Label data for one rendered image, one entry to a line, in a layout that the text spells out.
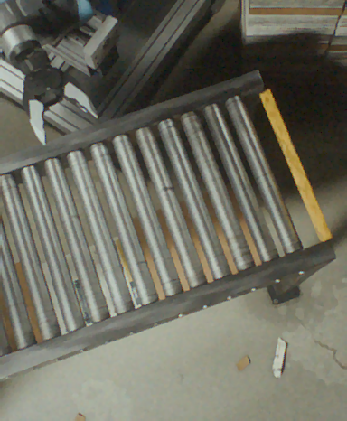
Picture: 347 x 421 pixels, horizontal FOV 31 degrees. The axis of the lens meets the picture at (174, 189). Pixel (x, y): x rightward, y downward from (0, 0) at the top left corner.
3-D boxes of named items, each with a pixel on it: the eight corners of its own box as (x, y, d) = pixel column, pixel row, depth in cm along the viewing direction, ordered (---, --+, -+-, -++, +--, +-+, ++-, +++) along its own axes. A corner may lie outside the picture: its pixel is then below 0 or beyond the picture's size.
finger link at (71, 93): (106, 117, 132) (69, 94, 133) (105, 105, 126) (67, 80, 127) (97, 128, 131) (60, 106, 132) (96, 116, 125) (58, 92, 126)
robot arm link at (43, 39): (59, 50, 148) (48, 26, 138) (16, 72, 147) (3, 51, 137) (43, 23, 150) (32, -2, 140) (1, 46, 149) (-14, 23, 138)
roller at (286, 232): (239, 97, 177) (240, 89, 172) (304, 255, 165) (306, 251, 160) (222, 102, 177) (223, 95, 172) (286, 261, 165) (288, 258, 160)
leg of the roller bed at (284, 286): (286, 276, 238) (319, 246, 172) (291, 292, 237) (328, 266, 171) (271, 282, 238) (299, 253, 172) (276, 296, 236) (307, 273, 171)
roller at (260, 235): (213, 107, 177) (220, 98, 173) (276, 265, 165) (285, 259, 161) (198, 109, 175) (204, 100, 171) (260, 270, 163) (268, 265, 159)
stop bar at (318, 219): (269, 90, 172) (270, 88, 170) (332, 239, 161) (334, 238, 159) (258, 94, 172) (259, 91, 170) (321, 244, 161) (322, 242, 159)
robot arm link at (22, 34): (30, 19, 130) (-7, 35, 128) (40, 37, 128) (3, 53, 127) (34, 39, 137) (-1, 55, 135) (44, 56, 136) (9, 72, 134)
